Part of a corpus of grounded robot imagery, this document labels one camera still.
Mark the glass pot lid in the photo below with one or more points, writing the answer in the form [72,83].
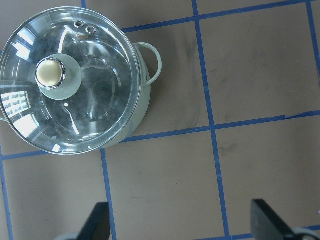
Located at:
[67,80]

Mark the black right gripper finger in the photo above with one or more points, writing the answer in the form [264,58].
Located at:
[265,224]

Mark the white metal cooking pot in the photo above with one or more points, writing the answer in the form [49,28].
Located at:
[140,105]

